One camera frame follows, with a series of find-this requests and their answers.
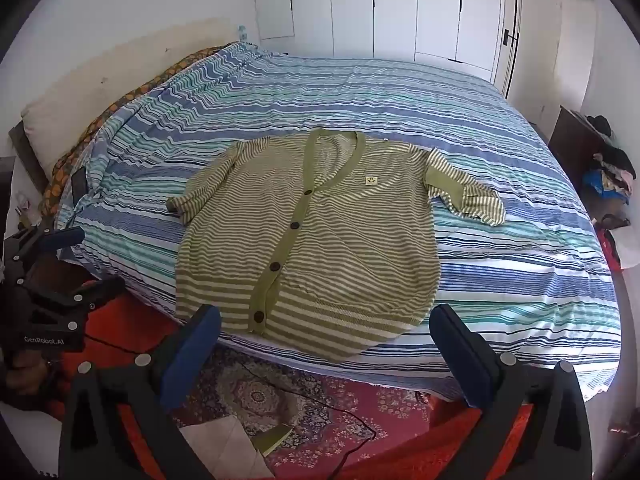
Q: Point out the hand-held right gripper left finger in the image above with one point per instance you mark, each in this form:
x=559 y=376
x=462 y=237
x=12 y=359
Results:
x=192 y=345

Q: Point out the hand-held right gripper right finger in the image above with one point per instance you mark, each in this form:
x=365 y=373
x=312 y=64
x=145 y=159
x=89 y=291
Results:
x=462 y=355

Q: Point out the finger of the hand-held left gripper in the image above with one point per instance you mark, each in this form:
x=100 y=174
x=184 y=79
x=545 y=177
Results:
x=62 y=238
x=100 y=292

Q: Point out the green striped cardigan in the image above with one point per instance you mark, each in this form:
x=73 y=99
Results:
x=340 y=240

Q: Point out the pile of clothes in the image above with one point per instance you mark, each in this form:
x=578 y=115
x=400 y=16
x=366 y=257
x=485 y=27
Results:
x=612 y=165

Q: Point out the person's left hand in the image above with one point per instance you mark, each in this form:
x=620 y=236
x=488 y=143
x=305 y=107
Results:
x=25 y=370

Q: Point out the black phone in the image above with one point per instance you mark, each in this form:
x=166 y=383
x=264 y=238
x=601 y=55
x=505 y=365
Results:
x=78 y=183

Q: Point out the white quilted cloth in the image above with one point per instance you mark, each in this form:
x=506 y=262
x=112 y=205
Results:
x=220 y=450

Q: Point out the orange patterned cloth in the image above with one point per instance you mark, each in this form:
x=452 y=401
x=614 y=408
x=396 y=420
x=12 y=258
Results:
x=100 y=120

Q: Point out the green booklet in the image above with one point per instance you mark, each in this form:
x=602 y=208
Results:
x=272 y=441

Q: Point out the red patterned rug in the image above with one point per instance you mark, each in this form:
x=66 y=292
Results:
x=320 y=410

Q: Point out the cream pillow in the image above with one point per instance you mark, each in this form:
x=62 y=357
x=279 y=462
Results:
x=90 y=80

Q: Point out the red bag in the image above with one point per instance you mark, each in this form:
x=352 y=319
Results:
x=612 y=250

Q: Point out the dark wooden nightstand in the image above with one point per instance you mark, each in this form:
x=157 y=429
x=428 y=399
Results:
x=567 y=140

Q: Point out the blue striped blanket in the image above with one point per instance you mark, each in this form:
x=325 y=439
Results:
x=350 y=95

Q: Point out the white wardrobe doors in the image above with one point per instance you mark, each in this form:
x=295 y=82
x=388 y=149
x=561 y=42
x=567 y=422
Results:
x=390 y=5

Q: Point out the dark wooden bed frame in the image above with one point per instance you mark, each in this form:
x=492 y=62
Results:
x=25 y=155

